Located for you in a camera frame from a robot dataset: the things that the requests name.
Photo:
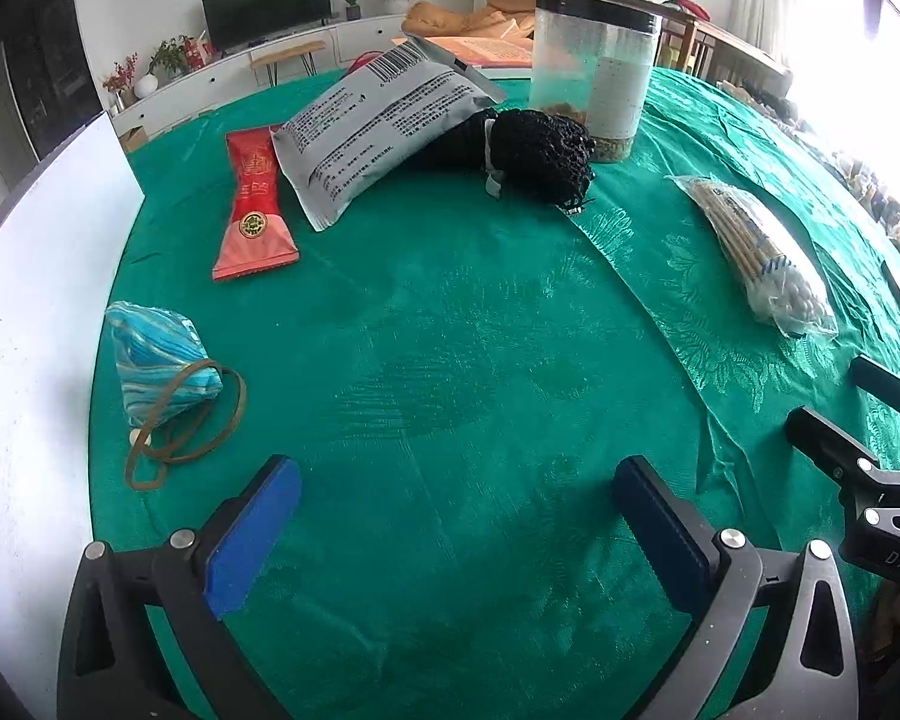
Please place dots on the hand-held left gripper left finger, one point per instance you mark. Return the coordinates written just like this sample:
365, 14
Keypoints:
251, 532

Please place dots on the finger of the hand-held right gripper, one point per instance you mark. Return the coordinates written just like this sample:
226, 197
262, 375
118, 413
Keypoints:
832, 444
889, 384

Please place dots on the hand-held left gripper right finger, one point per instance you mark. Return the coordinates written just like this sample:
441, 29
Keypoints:
660, 540

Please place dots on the pack of cotton swabs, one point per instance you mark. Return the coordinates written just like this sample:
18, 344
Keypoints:
757, 255

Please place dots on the white cardboard box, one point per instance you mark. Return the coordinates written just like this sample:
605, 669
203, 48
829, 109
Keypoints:
30, 315

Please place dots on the red snack packet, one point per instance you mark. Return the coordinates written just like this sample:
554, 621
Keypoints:
253, 202

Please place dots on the green satin tablecloth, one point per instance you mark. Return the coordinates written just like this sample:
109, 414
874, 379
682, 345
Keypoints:
457, 390

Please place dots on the wooden slatted crib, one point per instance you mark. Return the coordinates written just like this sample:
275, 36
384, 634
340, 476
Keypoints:
690, 34

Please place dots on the black mesh bag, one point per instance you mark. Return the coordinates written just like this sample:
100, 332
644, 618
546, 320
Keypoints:
532, 154

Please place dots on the brown cardboard box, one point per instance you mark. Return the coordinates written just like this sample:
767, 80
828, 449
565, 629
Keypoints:
131, 137

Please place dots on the grey foil pouch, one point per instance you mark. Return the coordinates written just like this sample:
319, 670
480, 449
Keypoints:
375, 127

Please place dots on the clear jar with black lid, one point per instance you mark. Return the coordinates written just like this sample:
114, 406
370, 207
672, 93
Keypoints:
592, 75

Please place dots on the white television cabinet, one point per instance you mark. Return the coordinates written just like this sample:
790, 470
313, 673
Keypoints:
225, 82

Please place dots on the white round vase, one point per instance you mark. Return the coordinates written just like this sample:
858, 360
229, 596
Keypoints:
146, 85

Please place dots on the red blossom branch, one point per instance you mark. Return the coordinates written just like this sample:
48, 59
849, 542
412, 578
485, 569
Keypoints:
120, 75

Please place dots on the wooden stool with metal legs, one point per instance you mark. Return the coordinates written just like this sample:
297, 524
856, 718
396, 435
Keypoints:
285, 52

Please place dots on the leafy green plant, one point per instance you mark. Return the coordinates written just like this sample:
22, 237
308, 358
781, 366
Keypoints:
167, 56

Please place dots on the dark display cabinet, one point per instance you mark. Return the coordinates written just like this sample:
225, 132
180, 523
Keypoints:
52, 67

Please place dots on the flat screen television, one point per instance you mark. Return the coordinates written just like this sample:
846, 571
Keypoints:
266, 4

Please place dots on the orange lounge chair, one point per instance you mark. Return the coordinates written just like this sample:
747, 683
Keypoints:
487, 7

